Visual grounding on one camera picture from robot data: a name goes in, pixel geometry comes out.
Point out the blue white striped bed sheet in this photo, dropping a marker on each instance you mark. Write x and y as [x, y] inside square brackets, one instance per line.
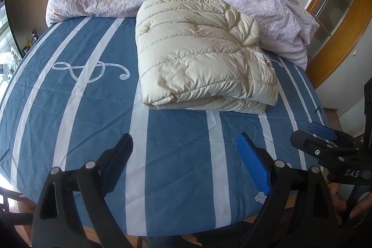
[87, 134]

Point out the dark framed panel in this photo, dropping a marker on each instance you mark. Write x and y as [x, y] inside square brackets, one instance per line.
[10, 24]

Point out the wooden framed glass door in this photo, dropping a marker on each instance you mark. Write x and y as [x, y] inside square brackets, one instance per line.
[334, 68]

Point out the person's leg in dark trousers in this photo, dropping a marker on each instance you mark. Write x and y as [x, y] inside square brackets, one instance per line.
[162, 242]

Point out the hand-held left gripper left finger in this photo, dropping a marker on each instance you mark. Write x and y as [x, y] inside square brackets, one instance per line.
[116, 158]

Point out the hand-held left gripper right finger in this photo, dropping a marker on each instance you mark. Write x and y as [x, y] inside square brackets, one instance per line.
[252, 163]

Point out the white crumpled bag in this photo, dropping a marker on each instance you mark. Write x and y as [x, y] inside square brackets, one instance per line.
[13, 57]

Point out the wooden chair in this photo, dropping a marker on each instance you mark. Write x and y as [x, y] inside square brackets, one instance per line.
[11, 216]

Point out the person's right hand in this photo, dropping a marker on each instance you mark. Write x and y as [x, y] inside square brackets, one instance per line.
[340, 207]

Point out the pink floral duvet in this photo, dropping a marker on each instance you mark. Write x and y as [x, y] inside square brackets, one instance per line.
[276, 12]

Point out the cream down jacket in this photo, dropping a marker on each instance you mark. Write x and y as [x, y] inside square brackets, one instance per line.
[189, 62]

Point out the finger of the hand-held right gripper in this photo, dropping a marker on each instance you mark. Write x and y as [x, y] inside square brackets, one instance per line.
[308, 145]
[321, 129]

